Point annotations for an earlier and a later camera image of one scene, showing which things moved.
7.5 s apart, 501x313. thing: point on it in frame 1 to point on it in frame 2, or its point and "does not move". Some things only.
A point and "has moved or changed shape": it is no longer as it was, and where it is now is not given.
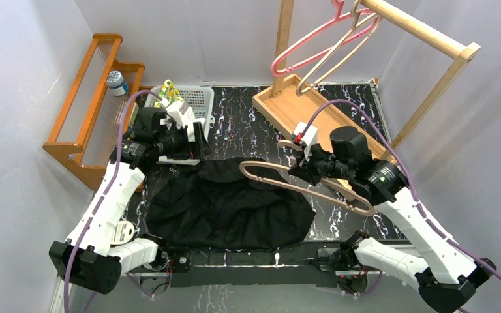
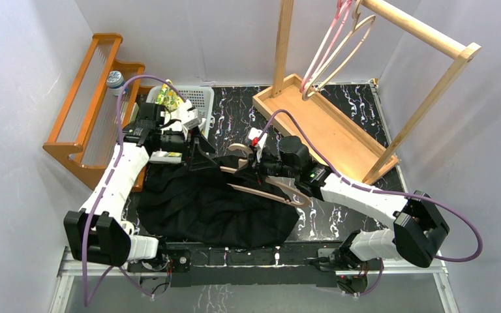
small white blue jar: x=116 y=82 does not move
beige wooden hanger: x=252 y=163 has moved or changed shape
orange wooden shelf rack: x=87 y=130 does not move
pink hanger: x=376 y=16 to x=330 y=44
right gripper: x=304 y=169 to x=258 y=167
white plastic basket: x=199 y=99 does not move
